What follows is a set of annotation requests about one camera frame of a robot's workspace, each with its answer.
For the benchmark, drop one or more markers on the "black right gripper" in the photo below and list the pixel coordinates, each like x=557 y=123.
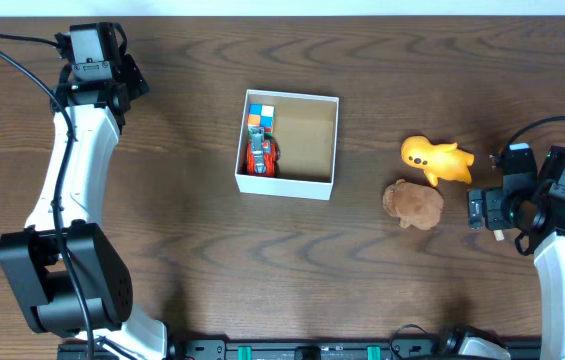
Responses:
x=494 y=215

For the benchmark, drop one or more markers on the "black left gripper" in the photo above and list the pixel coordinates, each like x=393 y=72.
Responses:
x=135 y=73

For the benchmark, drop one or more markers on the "colourful puzzle cube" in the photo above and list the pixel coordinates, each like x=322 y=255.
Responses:
x=261 y=115

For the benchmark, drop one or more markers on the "red toy car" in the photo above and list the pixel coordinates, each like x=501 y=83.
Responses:
x=262 y=154

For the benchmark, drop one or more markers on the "yellow rattle drum toy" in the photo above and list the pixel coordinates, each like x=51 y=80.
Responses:
x=499 y=235

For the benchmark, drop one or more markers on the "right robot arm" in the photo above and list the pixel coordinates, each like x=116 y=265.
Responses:
x=531 y=199

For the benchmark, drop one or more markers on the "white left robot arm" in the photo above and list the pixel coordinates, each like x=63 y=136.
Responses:
x=65 y=274

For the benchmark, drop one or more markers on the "orange squishy figure toy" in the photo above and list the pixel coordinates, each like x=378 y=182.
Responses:
x=441 y=161

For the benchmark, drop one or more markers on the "brown plush toy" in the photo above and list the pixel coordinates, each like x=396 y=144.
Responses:
x=413 y=204

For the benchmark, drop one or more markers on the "white cardboard box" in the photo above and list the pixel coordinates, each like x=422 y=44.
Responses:
x=305 y=129

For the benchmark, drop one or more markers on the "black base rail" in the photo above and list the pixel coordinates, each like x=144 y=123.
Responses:
x=459 y=342

